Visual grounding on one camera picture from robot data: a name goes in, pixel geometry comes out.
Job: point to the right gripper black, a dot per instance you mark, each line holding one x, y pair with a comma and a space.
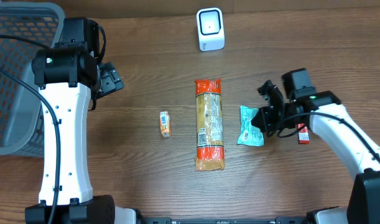
266, 125

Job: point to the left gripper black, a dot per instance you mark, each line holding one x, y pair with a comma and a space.
110, 81

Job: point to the red snack stick package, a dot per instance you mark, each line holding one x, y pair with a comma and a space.
303, 135

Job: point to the light blue tissue pack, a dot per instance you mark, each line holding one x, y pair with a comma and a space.
249, 135

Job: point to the red and tan cracker package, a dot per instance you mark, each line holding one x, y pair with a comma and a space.
210, 143

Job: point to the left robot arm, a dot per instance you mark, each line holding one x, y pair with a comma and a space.
71, 76

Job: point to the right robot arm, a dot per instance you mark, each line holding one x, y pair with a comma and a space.
301, 105

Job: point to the white barcode scanner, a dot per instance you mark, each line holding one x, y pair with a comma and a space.
210, 27

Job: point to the grey plastic shopping basket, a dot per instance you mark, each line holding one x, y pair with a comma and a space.
21, 120

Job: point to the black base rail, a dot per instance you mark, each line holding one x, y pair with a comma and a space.
168, 220

